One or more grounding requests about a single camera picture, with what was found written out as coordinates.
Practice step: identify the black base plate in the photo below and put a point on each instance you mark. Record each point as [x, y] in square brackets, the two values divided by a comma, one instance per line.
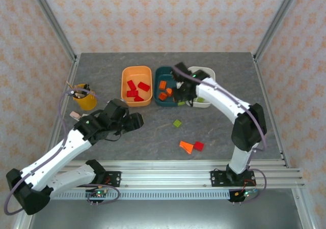
[114, 178]
[219, 178]

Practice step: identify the white tipped pen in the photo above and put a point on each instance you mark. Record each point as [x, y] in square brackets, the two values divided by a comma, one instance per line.
[75, 94]

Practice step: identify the wooden pencil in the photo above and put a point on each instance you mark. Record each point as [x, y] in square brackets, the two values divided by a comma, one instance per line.
[70, 86]

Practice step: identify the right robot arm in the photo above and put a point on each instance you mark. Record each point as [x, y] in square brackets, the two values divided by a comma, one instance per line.
[221, 96]

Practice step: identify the white plastic container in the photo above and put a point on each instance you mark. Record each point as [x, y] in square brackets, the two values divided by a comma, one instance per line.
[207, 72]

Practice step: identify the left controller board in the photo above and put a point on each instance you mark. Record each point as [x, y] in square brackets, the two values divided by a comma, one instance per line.
[98, 194]

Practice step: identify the small orange sloped lego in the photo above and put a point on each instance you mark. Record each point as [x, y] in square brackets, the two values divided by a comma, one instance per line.
[169, 91]

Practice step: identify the pink eraser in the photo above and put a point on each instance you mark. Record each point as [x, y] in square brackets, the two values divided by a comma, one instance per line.
[74, 115]

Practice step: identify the long green lego brick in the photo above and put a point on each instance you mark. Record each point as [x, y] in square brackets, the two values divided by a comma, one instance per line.
[201, 100]
[181, 103]

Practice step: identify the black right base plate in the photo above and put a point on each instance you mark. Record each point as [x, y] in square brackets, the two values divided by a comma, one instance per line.
[219, 178]

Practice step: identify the controller board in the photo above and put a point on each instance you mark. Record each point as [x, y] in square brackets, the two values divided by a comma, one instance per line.
[245, 194]
[98, 194]

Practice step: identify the right controller board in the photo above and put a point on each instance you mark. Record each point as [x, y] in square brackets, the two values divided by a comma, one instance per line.
[245, 194]

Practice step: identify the yellow pen cup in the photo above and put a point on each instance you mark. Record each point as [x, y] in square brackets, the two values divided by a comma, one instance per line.
[85, 103]

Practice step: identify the aluminium frame post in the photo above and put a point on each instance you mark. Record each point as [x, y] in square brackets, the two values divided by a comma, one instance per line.
[53, 23]
[277, 23]

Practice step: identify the small green lego brick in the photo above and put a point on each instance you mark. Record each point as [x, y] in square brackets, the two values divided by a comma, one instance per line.
[177, 123]

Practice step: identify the black pen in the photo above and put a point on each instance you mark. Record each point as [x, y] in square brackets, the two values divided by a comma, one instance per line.
[86, 87]

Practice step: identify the teal plastic container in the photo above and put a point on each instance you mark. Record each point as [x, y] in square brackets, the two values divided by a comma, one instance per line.
[164, 73]

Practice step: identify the large orange sloped lego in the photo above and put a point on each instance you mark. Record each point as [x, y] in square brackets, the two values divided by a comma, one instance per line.
[186, 147]

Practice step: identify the red lego brick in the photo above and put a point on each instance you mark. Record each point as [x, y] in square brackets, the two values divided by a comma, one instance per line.
[144, 86]
[132, 93]
[199, 146]
[131, 85]
[138, 98]

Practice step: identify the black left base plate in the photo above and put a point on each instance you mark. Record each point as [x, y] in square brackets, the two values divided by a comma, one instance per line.
[114, 178]

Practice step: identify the aluminium table side rail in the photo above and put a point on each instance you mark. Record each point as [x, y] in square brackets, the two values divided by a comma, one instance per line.
[270, 107]
[65, 86]

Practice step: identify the small white label card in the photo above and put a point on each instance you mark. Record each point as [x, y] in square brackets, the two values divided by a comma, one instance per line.
[84, 115]

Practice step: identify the aluminium mounting rail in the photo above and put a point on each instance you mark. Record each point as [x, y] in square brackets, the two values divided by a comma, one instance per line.
[165, 174]

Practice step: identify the orange plastic container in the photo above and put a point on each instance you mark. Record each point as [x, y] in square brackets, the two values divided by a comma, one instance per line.
[136, 73]

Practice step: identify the small orange lego brick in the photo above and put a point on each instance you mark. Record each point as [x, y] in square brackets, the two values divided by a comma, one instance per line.
[162, 96]

